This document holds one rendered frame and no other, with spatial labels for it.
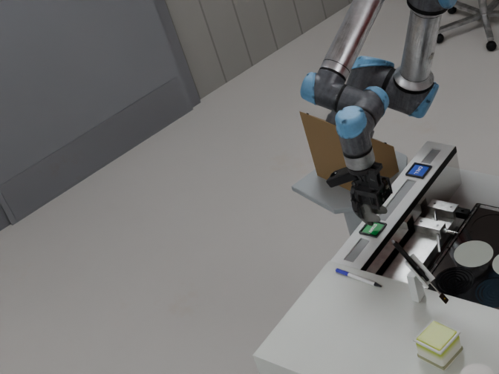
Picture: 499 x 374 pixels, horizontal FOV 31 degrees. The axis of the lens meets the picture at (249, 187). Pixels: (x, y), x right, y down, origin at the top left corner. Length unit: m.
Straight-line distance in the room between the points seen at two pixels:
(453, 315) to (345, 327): 0.25
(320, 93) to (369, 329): 0.61
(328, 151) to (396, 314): 0.75
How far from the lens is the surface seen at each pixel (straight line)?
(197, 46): 5.09
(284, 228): 4.04
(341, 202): 2.77
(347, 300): 2.24
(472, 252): 2.39
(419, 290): 2.18
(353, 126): 2.17
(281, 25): 5.42
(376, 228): 2.42
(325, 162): 2.81
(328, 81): 2.29
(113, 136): 4.89
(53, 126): 4.71
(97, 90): 4.77
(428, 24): 2.48
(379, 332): 2.15
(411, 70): 2.60
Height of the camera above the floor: 2.53
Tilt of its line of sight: 35 degrees down
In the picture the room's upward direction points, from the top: 19 degrees counter-clockwise
